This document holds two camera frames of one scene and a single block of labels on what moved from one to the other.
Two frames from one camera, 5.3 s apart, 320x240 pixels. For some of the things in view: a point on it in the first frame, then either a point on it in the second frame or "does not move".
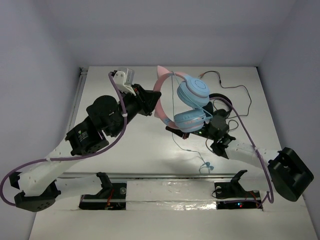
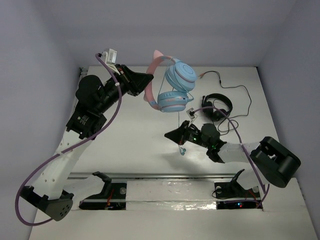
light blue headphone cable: x=173 y=75 → x=181 y=150
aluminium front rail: x=249 y=176 does not move
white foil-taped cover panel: x=171 y=195 does not move
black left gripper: x=142 y=100 → x=128 y=80
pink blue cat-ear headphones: x=194 y=92 → x=181 y=76
